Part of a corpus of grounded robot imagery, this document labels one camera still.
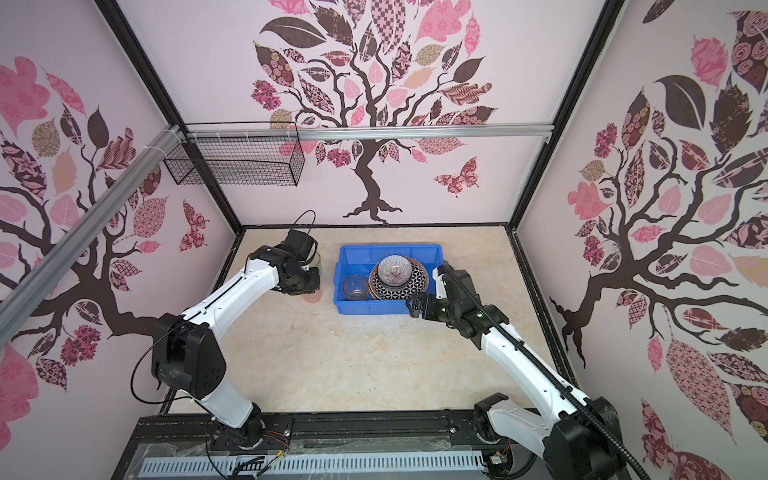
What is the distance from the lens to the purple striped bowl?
37.2 inches

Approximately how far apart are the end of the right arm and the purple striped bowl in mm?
196

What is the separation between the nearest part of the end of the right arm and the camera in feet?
1.85
